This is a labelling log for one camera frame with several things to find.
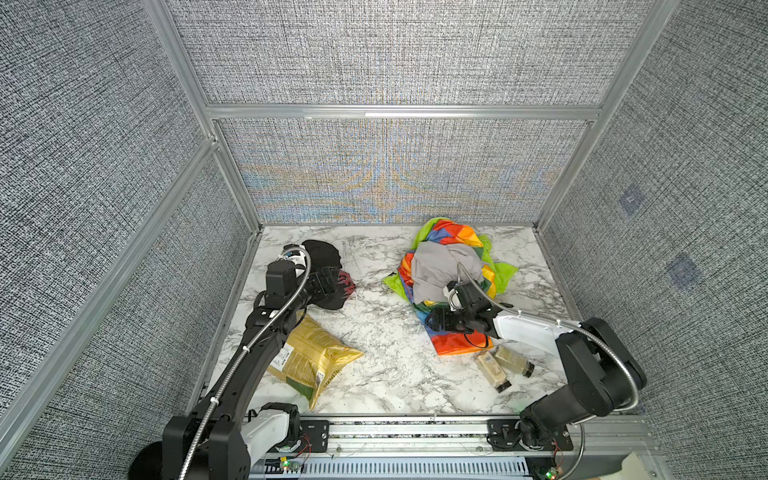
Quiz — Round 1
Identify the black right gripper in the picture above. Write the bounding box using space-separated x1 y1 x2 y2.
422 307 473 336

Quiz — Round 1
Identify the black cloth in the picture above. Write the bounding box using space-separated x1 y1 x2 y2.
302 239 356 310

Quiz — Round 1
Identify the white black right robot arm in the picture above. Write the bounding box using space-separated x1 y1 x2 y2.
425 282 647 451

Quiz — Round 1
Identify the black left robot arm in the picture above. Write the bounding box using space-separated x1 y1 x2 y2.
156 246 344 479

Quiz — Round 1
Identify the pink striped cloth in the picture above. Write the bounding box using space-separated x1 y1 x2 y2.
336 270 356 303

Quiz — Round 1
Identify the rainbow striped cloth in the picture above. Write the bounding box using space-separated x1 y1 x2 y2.
392 217 499 356

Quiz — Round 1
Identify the grey ribbed cloth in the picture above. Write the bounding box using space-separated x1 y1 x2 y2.
411 241 485 304

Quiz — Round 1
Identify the glass jar black lid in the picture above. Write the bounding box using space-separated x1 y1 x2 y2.
474 351 511 393
494 345 535 378

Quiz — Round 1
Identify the gold snack bag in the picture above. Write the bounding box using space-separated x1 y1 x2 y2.
267 315 364 410

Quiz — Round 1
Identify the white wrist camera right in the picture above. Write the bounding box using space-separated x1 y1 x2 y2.
443 282 464 310

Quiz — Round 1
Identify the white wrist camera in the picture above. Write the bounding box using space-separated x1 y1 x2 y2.
443 282 464 310
278 244 307 267

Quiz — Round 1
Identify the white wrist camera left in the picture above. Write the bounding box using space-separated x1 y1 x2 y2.
278 244 307 267

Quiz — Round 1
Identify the right arm metal conduit cable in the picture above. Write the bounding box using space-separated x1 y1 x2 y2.
446 262 641 413

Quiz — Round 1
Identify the arm metal conduit cable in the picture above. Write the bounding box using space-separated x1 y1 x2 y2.
176 244 312 480
446 262 641 413

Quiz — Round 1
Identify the left arm metal conduit cable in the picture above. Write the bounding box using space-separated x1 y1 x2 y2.
176 244 312 480

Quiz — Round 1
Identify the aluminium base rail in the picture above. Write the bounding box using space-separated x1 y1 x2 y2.
250 414 673 479

